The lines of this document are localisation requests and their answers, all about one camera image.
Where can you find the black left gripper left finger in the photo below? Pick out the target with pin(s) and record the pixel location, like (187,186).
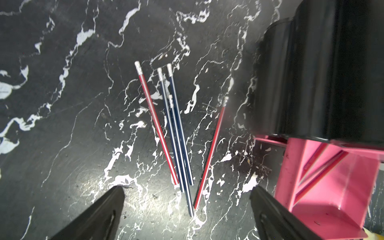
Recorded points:
(98,222)

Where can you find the red pencil group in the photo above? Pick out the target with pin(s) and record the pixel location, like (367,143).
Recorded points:
(335,161)

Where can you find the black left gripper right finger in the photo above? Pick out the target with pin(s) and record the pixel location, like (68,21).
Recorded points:
(274,221)

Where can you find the pink drawer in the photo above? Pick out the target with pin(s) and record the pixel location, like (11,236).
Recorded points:
(335,209)

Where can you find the dark blue pencil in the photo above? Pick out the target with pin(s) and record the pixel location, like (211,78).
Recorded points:
(180,126)
(171,128)
(181,160)

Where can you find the black drawer cabinet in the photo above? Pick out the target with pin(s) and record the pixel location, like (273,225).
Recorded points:
(321,74)

